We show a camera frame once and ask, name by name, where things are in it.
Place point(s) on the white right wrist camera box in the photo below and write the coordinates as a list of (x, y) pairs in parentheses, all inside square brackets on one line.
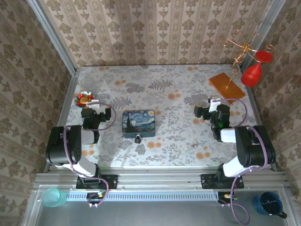
[(214, 104)]

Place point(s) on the aluminium side rail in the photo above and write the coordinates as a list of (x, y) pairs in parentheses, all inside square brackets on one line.
[(66, 103), (255, 110)]

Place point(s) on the aluminium cross rail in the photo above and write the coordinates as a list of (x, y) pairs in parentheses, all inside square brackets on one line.
[(160, 180)]

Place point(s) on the orange wooden base board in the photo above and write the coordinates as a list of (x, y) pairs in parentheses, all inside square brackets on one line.
[(225, 87)]

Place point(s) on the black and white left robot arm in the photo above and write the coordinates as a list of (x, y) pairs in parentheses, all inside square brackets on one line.
[(56, 146)]

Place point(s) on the starry night tin box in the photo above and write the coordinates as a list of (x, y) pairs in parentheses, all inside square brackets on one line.
[(138, 122)]

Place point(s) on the small black padlock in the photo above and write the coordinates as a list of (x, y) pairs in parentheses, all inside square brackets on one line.
[(138, 140)]

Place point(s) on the red wine glass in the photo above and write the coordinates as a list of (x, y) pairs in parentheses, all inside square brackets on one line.
[(251, 75)]

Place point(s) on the clear glass bowl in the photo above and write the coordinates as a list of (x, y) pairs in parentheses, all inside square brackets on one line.
[(87, 82)]

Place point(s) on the teal plastic cup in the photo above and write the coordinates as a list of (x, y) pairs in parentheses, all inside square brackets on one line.
[(53, 197)]

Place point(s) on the floral tablecloth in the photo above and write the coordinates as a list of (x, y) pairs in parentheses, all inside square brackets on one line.
[(164, 82)]

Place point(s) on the dark blue mug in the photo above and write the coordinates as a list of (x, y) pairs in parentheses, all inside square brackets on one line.
[(268, 203)]

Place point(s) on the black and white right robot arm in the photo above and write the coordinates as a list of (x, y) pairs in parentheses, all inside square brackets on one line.
[(254, 150)]

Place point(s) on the grey metal shelf plate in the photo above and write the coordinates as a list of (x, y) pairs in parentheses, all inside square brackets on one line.
[(152, 212)]

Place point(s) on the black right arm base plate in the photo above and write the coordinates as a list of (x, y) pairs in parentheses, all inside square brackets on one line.
[(207, 182)]

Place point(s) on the colourful patterned small bowl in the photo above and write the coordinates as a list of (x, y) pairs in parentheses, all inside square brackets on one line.
[(82, 99)]

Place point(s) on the small connector board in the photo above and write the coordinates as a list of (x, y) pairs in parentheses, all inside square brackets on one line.
[(227, 196), (95, 195)]

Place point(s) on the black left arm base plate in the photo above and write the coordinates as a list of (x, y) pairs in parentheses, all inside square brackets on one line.
[(111, 182)]

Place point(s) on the aluminium corner post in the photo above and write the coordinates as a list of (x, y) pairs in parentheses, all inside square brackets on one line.
[(58, 42), (266, 23)]

